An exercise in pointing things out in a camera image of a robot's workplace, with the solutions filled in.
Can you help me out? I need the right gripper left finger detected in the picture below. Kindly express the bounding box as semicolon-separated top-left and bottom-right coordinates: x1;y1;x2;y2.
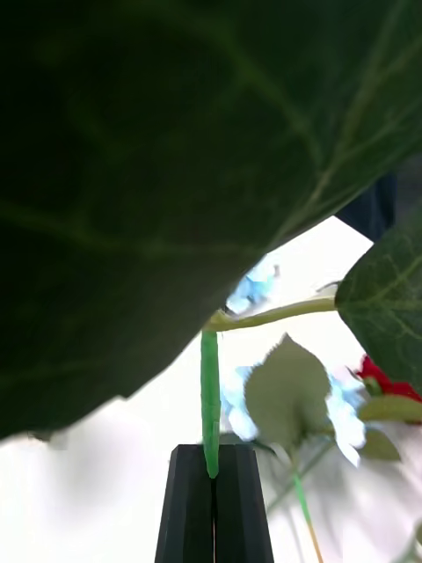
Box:
154;443;215;563

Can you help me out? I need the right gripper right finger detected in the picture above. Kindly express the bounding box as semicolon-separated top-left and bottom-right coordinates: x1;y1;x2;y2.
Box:
213;443;275;563

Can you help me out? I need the red rose green stem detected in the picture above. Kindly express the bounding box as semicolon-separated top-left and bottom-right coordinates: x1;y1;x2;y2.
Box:
350;354;422;464

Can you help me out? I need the pale blue flower green stem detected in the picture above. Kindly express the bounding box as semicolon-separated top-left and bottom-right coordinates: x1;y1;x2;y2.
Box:
225;258;283;315
218;333;368;563
0;0;422;479

